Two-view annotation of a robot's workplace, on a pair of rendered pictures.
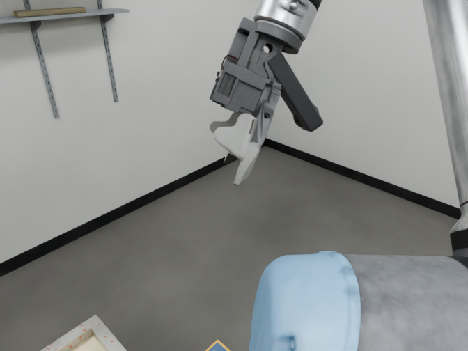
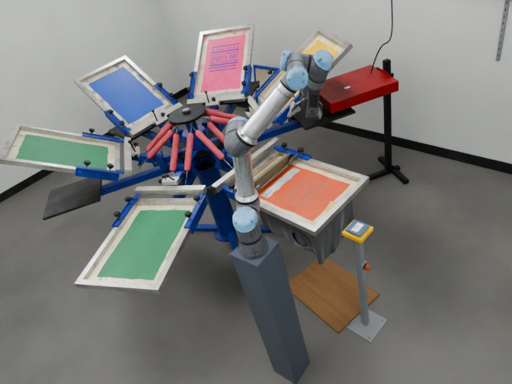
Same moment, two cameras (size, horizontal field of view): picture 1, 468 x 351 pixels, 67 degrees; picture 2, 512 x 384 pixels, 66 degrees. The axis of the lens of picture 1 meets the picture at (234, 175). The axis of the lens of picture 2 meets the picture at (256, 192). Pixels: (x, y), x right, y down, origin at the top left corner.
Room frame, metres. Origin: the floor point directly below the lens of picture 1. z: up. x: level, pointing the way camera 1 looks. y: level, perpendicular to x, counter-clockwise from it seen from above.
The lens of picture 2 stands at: (0.43, -1.60, 2.61)
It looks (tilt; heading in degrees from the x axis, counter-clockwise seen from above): 37 degrees down; 100
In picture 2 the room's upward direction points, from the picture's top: 16 degrees counter-clockwise
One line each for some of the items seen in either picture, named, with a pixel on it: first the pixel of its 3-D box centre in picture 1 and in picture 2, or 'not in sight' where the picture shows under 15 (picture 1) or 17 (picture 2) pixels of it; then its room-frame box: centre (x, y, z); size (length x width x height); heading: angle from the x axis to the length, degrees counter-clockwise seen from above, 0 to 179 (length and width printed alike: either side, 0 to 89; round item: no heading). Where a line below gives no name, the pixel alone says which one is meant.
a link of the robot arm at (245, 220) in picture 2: not in sight; (246, 223); (0.09, -0.21, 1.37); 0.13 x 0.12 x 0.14; 89
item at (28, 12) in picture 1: (50, 11); not in sight; (2.43, 1.14, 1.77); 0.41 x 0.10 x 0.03; 133
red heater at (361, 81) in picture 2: not in sight; (352, 88); (0.91, 1.66, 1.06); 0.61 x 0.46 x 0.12; 17
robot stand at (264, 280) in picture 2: not in sight; (276, 316); (0.09, -0.22, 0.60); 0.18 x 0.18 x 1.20; 53
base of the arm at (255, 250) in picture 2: not in sight; (251, 241); (0.09, -0.22, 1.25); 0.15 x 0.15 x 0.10
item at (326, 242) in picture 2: not in sight; (334, 226); (0.53, 0.33, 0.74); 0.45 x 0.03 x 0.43; 47
